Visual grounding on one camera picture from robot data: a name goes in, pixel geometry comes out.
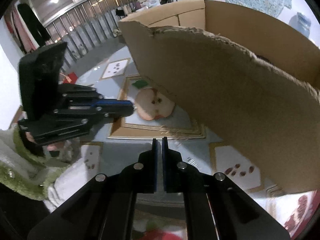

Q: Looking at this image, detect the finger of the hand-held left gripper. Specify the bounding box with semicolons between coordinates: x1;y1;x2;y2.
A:
58;84;133;108
54;104;135;125

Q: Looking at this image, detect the brown cardboard box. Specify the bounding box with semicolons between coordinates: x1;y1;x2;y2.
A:
117;0;320;195

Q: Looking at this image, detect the black hanging coat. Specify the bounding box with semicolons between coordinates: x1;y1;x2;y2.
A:
17;3;50;48

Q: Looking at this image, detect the person's left hand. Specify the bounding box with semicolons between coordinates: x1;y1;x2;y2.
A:
24;131;62;154

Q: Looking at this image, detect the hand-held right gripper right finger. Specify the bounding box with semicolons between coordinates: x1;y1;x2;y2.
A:
162;137;292;240

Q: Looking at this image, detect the blue water dispenser bottle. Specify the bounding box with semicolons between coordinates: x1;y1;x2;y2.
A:
289;12;312;40

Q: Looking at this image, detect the white green fluffy coat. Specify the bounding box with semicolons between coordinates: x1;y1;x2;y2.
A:
46;155;87;213

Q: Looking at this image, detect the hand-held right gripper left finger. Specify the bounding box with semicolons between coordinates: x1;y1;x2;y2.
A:
27;138;158;240

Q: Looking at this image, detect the metal stair railing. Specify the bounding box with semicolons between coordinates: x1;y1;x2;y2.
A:
42;0;151;61

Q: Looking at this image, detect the red gift bag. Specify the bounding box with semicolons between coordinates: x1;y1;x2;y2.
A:
63;72;78;85

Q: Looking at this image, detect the fruit print tablecloth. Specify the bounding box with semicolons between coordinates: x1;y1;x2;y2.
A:
80;57;316;236

